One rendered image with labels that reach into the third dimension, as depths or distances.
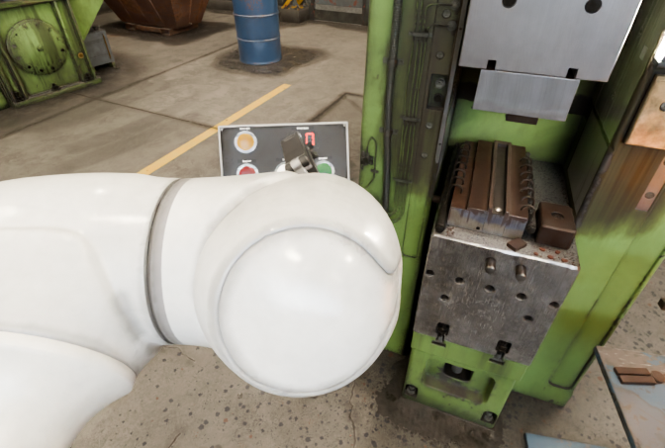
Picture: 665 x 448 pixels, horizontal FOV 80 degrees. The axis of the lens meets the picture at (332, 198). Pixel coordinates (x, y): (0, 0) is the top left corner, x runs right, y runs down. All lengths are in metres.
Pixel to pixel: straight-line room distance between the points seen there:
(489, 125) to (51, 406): 1.47
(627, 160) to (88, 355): 1.21
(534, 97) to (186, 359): 1.73
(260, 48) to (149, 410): 4.46
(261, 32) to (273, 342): 5.36
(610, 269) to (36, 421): 1.42
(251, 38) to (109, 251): 5.31
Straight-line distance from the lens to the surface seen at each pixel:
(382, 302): 0.17
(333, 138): 1.06
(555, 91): 1.01
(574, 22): 0.97
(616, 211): 1.35
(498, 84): 1.00
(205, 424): 1.88
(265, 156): 1.06
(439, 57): 1.14
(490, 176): 1.31
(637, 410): 1.32
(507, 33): 0.97
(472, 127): 1.56
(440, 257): 1.20
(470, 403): 1.78
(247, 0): 5.42
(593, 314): 1.63
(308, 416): 1.83
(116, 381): 0.25
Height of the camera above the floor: 1.65
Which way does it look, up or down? 36 degrees down
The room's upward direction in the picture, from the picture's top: straight up
